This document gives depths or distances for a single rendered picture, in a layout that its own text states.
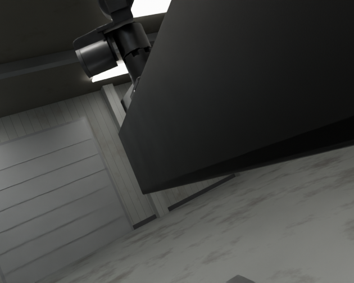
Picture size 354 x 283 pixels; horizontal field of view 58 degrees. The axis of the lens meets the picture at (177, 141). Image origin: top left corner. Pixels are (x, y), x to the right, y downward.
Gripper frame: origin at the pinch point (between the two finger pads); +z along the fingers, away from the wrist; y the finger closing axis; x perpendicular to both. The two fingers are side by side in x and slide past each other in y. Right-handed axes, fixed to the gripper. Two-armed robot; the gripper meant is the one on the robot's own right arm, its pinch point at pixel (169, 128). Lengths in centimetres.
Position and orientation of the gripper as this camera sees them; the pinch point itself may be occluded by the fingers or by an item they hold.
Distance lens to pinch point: 56.7
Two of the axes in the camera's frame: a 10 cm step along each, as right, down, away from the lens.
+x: 8.8, -3.6, 3.2
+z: 4.0, 9.1, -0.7
